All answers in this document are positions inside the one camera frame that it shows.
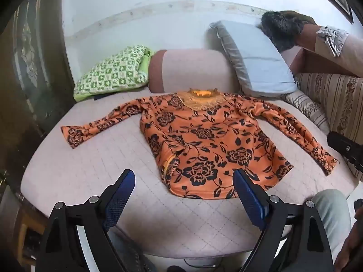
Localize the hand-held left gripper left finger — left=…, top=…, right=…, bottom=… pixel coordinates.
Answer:
left=35, top=169, right=151, bottom=272

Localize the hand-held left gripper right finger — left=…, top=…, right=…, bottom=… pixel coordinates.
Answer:
left=232, top=168, right=334, bottom=272

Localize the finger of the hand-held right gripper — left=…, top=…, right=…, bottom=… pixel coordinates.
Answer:
left=326, top=131, right=363, bottom=182

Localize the orange black floral shirt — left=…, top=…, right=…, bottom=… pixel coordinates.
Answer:
left=60, top=88, right=338, bottom=199

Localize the beige striped floral sofa cushion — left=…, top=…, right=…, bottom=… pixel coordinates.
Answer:
left=284, top=72, right=363, bottom=182

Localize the person's leg in grey jeans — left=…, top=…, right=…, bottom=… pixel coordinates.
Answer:
left=310, top=188, right=353, bottom=272

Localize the grey white crumpled cloth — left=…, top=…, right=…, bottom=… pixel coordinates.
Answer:
left=316, top=25, right=350, bottom=57

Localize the light blue pillow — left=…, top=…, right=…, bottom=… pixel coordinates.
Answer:
left=209, top=20, right=297, bottom=97

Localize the green white patterned pillow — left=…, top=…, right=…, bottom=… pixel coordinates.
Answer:
left=73, top=45, right=156, bottom=102

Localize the dark furry cushion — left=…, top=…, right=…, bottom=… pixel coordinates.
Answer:
left=261, top=11, right=306, bottom=52

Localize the pink bolster cushion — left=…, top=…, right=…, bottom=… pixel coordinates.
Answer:
left=148, top=49, right=237, bottom=93

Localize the wooden door with etched glass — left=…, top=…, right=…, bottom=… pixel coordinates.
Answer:
left=0, top=0, right=75, bottom=204

